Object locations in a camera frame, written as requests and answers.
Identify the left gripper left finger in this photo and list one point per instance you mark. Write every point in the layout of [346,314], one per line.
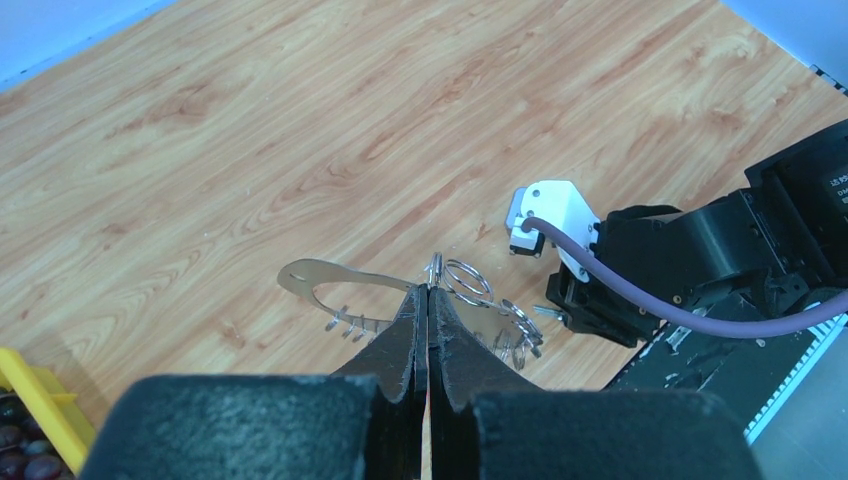
[395,357]

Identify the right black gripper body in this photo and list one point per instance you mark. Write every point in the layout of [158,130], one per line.
[690,260]

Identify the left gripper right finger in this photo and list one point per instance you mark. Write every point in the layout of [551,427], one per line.
[460,366]

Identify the silver metal keyring holder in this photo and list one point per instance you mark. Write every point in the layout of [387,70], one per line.
[505,329]

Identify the blue headed key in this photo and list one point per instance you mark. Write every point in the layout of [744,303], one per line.
[555,313]

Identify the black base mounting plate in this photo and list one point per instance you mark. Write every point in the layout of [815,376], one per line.
[743,372]

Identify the yellow plastic bin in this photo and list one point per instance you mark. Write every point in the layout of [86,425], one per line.
[52,406]

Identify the dark red grape bunch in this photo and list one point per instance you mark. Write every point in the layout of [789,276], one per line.
[26,453]

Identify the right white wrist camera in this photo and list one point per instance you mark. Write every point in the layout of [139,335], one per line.
[559,203]

